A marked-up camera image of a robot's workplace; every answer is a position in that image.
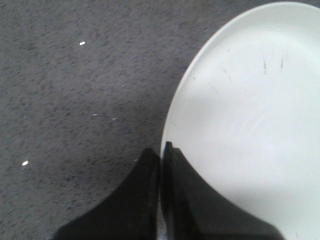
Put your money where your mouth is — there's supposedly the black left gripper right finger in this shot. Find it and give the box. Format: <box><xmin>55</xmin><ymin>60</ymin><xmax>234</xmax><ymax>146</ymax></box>
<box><xmin>160</xmin><ymin>142</ymin><xmax>283</xmax><ymax>240</ymax></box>

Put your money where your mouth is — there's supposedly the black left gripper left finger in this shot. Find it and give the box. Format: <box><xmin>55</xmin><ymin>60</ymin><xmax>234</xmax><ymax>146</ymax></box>
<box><xmin>53</xmin><ymin>148</ymin><xmax>160</xmax><ymax>240</ymax></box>

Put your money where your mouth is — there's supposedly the white round plate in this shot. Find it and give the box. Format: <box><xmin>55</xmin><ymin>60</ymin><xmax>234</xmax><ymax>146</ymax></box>
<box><xmin>162</xmin><ymin>1</ymin><xmax>320</xmax><ymax>240</ymax></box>

